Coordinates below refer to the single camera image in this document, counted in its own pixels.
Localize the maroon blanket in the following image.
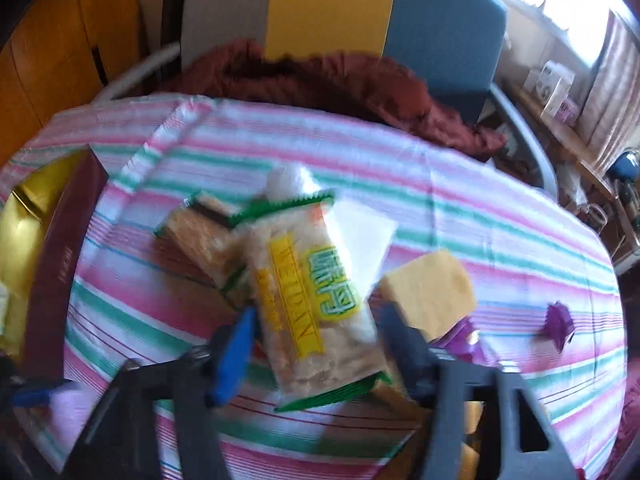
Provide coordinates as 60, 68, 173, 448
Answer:
150, 40, 508, 161

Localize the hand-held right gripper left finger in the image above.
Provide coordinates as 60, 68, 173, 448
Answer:
62, 306, 261, 480

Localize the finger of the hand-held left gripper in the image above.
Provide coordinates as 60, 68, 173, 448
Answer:
0, 357, 76, 409

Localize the white carton on sill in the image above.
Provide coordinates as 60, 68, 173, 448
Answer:
522, 60, 576, 116

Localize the pink curtain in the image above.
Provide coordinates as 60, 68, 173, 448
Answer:
575, 10, 640, 171

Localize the small yellow sponge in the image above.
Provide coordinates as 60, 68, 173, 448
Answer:
378, 249, 477, 343

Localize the yellow label rice cracker packet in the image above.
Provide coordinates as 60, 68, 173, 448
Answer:
235, 187, 396, 413

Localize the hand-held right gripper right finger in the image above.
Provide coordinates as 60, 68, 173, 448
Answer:
375, 302, 583, 480

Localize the wooden side desk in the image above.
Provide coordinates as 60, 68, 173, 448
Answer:
500, 80, 640, 271

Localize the black chair back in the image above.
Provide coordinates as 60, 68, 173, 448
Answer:
157, 0, 201, 51

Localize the green edged rice cracker packet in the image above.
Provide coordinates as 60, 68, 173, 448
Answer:
154, 191, 251, 301

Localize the large gold box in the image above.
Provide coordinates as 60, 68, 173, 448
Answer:
0, 144, 110, 361

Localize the wooden cabinet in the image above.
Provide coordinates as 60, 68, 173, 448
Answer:
0, 0, 166, 161

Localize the blue desk lamp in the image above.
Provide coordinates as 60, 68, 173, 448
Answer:
607, 149, 640, 181

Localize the striped tablecloth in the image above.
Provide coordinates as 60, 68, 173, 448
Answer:
0, 95, 628, 480

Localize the purple candy wrapper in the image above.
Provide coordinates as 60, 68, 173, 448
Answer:
537, 301, 576, 353
440, 317, 488, 366

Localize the grey yellow blue chair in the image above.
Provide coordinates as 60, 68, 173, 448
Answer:
102, 0, 558, 196

